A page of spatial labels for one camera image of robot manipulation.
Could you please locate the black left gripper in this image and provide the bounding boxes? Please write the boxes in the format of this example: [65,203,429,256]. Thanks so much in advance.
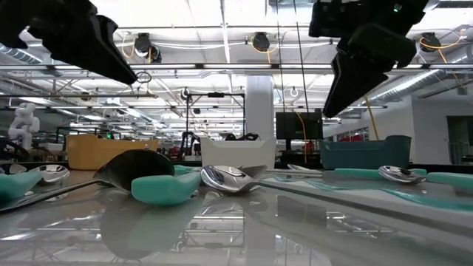
[0,0,138,85]

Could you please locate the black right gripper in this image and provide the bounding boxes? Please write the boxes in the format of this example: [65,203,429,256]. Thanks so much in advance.
[309,0,429,118]

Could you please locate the black monitor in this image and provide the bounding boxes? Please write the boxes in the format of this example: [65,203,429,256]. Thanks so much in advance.
[275,112,324,141]

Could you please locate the dark teal plastic bin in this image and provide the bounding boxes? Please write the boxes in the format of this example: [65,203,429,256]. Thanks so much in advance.
[319,134,412,171]

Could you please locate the white round pillar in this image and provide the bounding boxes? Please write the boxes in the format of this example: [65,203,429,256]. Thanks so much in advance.
[245,75,275,141]

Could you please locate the orange plastic bin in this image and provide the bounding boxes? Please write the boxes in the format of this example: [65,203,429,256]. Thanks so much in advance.
[66,133,160,171]

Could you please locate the white plastic bin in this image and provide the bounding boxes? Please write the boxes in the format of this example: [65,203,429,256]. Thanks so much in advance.
[200,137,277,170]

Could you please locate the yellow cable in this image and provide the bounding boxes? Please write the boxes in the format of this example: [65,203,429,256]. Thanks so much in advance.
[363,94,381,142]

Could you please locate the black ceiling cable reel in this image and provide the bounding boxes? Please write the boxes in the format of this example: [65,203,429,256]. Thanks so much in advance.
[132,32,163,64]
[252,32,271,52]
[419,31,443,53]

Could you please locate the silver ventilation duct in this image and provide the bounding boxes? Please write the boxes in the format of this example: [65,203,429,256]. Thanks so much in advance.
[0,44,44,66]
[364,50,473,106]

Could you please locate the orange hanging cable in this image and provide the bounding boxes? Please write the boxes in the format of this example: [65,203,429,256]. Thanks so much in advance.
[294,109,308,164]

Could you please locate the black metal rig frame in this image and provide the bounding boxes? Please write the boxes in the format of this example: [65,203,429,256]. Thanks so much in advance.
[183,87,247,143]

